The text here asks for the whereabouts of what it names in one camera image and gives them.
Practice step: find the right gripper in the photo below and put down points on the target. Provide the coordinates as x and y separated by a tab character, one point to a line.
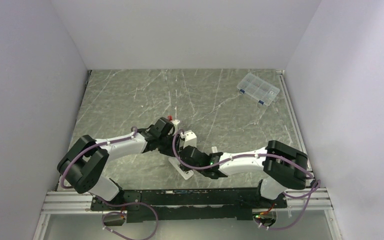
192	146

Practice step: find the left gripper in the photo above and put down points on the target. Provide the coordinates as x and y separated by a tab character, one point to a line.
169	152

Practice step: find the white remote control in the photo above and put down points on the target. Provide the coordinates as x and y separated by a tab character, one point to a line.
186	174

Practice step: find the white battery cover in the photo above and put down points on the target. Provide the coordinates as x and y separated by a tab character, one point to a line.
214	149

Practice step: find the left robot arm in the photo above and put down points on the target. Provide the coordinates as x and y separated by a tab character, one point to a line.
81	169

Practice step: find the clear plastic organizer box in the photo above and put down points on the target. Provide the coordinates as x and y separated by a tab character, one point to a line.
260	90

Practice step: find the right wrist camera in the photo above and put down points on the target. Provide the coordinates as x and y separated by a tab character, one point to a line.
188	138

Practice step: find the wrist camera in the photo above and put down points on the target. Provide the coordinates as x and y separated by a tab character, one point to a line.
175	122
188	138

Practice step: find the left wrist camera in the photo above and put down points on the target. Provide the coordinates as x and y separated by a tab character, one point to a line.
175	122

